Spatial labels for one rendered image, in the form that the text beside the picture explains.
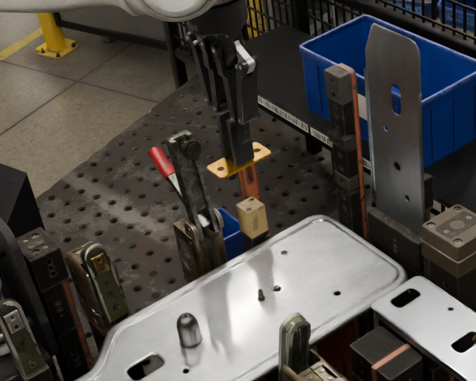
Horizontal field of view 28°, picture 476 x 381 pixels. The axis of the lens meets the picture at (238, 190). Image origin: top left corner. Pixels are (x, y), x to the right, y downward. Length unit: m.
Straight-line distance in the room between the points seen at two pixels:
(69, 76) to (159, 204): 2.24
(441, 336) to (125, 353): 0.45
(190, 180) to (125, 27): 2.79
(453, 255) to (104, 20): 3.04
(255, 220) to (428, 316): 0.32
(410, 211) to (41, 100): 2.90
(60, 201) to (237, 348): 1.00
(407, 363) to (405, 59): 0.42
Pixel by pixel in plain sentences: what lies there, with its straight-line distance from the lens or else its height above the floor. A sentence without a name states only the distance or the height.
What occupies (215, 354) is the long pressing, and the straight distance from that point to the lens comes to 1.35.
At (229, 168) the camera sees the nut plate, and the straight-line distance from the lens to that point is 1.25.
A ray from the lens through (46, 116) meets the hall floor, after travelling 4.08.
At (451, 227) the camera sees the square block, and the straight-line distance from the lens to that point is 1.42.
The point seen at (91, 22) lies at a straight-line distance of 4.33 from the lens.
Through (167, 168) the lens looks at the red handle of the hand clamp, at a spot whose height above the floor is 1.13.
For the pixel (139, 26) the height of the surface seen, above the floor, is 0.22.
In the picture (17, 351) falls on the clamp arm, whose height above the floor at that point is 1.03.
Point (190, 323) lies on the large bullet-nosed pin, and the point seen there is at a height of 1.04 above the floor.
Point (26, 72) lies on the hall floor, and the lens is 4.48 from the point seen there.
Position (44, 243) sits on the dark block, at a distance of 1.43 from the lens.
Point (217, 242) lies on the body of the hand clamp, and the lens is 1.50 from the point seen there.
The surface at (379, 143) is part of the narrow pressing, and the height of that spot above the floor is 1.14.
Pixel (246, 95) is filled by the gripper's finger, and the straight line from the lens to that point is 1.17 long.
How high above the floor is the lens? 1.95
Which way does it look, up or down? 35 degrees down
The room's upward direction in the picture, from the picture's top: 10 degrees counter-clockwise
